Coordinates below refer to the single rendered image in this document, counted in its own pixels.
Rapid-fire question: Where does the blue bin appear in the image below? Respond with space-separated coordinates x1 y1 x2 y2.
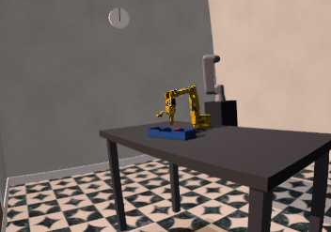
148 127 197 140

